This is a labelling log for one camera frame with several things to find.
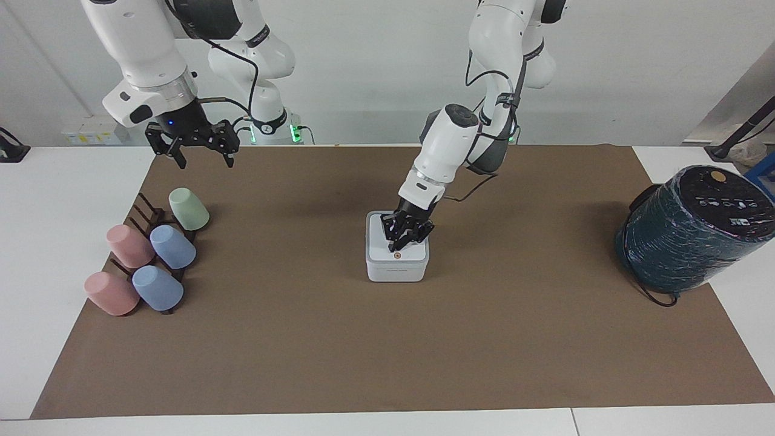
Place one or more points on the white box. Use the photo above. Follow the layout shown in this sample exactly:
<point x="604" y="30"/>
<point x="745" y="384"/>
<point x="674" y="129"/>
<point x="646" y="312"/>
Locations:
<point x="91" y="134"/>

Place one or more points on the white square trash can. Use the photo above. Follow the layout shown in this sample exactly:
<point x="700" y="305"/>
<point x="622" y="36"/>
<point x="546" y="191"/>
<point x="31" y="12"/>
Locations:
<point x="396" y="266"/>

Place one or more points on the dark teal wrapped appliance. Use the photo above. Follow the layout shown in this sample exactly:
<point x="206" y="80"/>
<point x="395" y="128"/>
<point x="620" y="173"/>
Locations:
<point x="696" y="236"/>

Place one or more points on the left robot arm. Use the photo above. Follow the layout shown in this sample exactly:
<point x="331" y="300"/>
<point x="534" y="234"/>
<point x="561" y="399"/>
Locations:
<point x="445" y="145"/>

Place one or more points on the blue cup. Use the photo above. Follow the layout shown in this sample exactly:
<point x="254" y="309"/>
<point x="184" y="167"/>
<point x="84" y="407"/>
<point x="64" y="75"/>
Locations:
<point x="174" y="247"/>
<point x="158" y="289"/>

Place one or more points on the dark brown cup rack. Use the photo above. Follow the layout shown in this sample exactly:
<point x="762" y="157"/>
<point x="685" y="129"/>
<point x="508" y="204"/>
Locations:
<point x="151" y="215"/>

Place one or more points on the green cup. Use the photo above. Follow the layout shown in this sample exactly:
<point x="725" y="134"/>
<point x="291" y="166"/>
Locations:
<point x="189" y="209"/>

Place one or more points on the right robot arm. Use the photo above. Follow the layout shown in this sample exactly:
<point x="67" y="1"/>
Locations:
<point x="136" y="42"/>

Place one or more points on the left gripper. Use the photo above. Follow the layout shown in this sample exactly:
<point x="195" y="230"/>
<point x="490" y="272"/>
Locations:
<point x="413" y="210"/>

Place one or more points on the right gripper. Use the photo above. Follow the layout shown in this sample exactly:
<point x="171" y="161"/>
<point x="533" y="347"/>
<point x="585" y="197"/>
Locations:
<point x="181" y="121"/>

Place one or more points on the black stand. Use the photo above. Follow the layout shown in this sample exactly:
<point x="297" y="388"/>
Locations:
<point x="742" y="130"/>
<point x="11" y="151"/>

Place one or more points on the pink cup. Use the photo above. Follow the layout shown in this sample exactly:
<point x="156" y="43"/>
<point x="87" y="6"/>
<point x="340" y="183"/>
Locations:
<point x="128" y="245"/>
<point x="110" y="293"/>

